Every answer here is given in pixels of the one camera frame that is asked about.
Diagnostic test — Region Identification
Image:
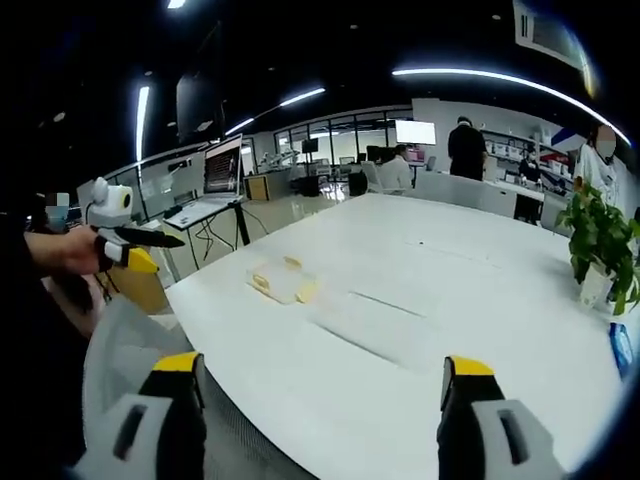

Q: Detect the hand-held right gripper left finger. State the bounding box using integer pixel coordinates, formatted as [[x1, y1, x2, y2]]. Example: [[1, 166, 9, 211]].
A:
[[72, 351, 208, 480]]

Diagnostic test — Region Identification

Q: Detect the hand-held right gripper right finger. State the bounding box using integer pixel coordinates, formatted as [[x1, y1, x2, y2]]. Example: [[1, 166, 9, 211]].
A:
[[436, 355, 569, 480]]

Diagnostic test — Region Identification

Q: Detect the pale translucent plastic buckle part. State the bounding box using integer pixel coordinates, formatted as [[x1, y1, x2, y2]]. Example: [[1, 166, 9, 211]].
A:
[[246, 267, 294, 304]]

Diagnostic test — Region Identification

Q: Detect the clear plastic bag with yellow items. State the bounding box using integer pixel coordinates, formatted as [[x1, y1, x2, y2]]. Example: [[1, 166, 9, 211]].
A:
[[282, 255, 322, 305]]

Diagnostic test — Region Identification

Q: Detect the person's left hand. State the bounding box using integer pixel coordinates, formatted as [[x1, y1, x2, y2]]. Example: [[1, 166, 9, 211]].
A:
[[24, 225, 109, 277]]

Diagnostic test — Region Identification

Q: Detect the yellow cardboard box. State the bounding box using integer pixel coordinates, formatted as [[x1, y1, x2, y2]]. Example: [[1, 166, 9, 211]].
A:
[[106, 248, 170, 315]]

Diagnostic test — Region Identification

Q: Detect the white stand desk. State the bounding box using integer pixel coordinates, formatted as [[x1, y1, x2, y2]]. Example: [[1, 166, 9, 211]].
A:
[[163, 195, 252, 281]]

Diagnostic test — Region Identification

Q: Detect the white mesh chair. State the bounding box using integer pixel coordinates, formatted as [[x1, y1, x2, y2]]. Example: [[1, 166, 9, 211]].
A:
[[81, 298, 321, 480]]

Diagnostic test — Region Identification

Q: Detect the open laptop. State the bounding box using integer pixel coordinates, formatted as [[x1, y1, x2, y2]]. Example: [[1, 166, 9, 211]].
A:
[[192, 133, 247, 207]]

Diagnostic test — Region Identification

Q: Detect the wooden cabinet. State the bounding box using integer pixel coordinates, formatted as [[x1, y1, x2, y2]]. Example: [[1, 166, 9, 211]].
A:
[[243, 174, 272, 202]]

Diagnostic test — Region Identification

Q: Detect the person's dark sleeve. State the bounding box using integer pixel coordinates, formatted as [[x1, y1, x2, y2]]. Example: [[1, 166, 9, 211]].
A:
[[0, 212, 94, 471]]

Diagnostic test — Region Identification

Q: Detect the hanging black screen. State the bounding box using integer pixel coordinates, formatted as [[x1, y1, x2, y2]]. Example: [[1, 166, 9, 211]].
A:
[[174, 19, 227, 145]]

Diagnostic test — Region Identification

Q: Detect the blue packet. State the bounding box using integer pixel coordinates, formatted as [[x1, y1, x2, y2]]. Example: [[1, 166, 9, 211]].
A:
[[608, 322, 636, 380]]

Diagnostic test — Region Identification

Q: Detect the green potted plant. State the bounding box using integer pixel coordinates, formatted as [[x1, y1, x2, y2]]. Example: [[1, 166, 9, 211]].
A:
[[554, 178, 640, 317]]

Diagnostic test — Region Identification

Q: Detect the white partition desk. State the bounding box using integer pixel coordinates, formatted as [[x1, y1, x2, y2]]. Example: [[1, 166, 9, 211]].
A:
[[413, 171, 546, 224]]

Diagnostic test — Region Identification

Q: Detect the bright white monitor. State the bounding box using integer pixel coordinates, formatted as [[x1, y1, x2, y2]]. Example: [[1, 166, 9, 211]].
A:
[[394, 119, 438, 147]]

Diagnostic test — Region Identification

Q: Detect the long ceiling light strip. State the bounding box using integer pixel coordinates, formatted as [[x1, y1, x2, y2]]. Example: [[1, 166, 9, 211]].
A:
[[391, 67, 632, 146]]

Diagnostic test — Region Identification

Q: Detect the ceiling air vent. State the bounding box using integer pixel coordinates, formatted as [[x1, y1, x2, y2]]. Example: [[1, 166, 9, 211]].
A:
[[513, 0, 597, 69]]

